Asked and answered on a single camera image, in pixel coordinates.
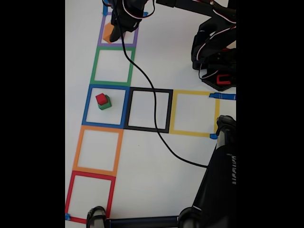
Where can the blue square frame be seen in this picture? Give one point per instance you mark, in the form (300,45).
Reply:
(86,107)

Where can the orange square frame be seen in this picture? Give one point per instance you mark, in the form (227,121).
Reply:
(99,129)

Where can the red square frame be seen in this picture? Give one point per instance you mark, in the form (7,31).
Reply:
(92,176)

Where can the blue tape strip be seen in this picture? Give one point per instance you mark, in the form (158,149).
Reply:
(145,13)
(105,9)
(225,96)

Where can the green square frame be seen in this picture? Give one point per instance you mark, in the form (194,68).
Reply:
(111,48)

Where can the yellow square frame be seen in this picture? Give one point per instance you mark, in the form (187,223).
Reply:
(192,92)

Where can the orange block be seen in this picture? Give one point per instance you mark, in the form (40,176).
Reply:
(107,32)

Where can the small blue tape piece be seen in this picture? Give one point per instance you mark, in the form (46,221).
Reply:
(67,216)
(213,136)

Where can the purple square frame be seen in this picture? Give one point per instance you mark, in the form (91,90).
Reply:
(117,45)

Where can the small red cube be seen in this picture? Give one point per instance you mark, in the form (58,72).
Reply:
(100,98)

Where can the green block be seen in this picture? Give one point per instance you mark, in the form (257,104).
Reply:
(107,105)

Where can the black square frame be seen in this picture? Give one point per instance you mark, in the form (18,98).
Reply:
(149,89)

